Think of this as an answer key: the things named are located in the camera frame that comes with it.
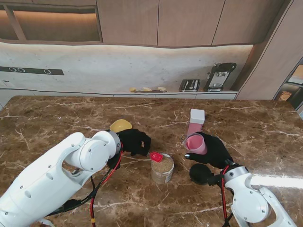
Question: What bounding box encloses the beige wall cabinet door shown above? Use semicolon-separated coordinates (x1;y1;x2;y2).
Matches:
96;0;160;47
211;0;293;46
157;0;226;47

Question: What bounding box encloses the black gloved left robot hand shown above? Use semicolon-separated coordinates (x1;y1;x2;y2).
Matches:
117;128;152;157

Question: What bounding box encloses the red and black arm cable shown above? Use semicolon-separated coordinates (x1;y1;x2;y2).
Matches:
47;151;124;227
220;165;234;227

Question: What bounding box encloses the black toaster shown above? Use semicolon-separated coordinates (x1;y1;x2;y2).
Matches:
178;79;201;92

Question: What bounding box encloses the black wall control strip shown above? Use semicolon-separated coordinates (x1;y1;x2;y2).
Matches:
0;66;65;76

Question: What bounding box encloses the built-in lit shelving alcove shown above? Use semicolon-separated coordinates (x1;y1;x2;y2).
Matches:
272;61;303;112

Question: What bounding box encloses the pink container with white lid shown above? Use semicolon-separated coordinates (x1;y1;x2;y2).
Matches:
187;108;205;138

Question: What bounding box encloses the yellow plastic bowl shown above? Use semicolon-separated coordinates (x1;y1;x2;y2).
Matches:
109;120;133;133

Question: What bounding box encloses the white back counter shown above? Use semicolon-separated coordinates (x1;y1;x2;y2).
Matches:
0;87;239;109

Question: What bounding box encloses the tall beige cabinet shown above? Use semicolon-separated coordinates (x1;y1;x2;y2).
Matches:
236;0;303;101

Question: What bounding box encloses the red and black left arm cable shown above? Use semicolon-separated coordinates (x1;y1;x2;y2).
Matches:
47;151;124;227

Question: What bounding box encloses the red and black right arm cable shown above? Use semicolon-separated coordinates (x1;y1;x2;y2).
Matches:
220;165;234;227

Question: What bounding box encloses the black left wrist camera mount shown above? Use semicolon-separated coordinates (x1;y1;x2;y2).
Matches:
106;157;121;170

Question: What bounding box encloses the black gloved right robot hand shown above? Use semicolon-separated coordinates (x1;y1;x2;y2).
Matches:
184;132;235;170

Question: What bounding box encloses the clear grain jar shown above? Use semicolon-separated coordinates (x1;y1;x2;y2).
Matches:
151;153;175;184

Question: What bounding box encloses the black round jar lid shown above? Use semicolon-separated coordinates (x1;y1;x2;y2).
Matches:
189;163;215;185

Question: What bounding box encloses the beige patterned box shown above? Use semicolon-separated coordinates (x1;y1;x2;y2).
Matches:
278;91;292;102

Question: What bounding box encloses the black espresso machine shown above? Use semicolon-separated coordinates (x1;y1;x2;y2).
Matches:
203;62;237;92

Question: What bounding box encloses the red plastic measuring spoon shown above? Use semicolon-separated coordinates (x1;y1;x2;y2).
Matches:
148;151;163;163

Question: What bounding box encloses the lit open wall shelf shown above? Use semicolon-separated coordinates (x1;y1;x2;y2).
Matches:
0;0;103;44

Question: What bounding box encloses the pink plastic measuring cup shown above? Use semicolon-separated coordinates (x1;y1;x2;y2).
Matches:
183;132;208;155

